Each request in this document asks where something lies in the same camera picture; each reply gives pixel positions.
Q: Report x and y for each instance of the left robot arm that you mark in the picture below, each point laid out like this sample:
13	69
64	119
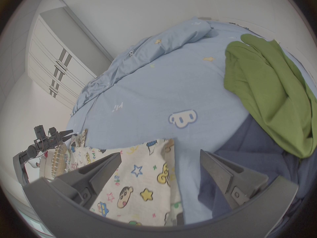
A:
31	151

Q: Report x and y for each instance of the green garment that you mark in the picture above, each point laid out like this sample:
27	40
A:
267	83

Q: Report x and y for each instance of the white wardrobe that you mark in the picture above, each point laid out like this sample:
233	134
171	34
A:
49	53

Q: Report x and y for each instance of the white printed pyjama top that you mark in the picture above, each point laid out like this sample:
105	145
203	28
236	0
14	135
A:
141	175

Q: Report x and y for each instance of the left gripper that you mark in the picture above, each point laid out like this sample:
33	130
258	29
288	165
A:
53	140

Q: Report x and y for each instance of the dark blue garment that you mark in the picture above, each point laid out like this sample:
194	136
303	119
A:
247	142

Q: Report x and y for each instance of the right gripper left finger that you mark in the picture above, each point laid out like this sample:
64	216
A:
99	175

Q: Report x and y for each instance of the pale blue quilt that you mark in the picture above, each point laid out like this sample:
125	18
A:
148	48

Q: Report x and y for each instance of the bed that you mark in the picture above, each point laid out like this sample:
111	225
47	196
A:
148	95

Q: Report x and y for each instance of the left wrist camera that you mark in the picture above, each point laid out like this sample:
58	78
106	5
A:
52	131

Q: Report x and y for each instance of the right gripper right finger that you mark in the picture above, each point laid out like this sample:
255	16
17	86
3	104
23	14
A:
230	175

